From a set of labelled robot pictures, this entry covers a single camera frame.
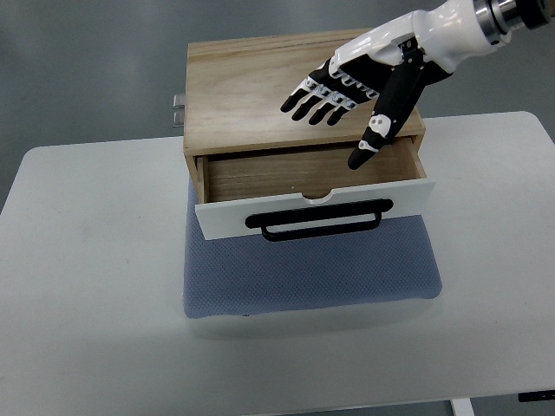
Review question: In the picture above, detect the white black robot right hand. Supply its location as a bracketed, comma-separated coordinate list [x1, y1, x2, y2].
[281, 1, 494, 170]

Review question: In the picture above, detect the white drawer black handle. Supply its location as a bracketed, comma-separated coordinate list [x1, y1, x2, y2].
[194, 134, 436, 244]

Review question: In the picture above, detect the black silver robot right arm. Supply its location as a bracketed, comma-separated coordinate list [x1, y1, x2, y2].
[473, 0, 552, 46]

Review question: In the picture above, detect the wooden drawer cabinet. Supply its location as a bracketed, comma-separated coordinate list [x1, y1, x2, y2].
[184, 29, 425, 190]

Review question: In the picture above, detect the blue grey mesh mat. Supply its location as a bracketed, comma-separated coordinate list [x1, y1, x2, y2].
[183, 189, 442, 319]

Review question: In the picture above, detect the upper silver metal clamp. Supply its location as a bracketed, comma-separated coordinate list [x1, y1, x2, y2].
[173, 94, 186, 109]

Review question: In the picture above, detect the silver metal clamp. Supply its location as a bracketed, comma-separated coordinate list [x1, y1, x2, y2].
[173, 94, 186, 109]
[173, 110, 185, 127]

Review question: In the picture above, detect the lower silver metal clamp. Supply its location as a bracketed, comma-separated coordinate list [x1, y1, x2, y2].
[173, 110, 185, 127]

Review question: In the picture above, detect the white table leg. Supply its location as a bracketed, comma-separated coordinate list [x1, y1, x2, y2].
[450, 398, 475, 416]

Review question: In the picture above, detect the black table control panel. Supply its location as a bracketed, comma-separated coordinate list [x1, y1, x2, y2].
[518, 390, 555, 403]

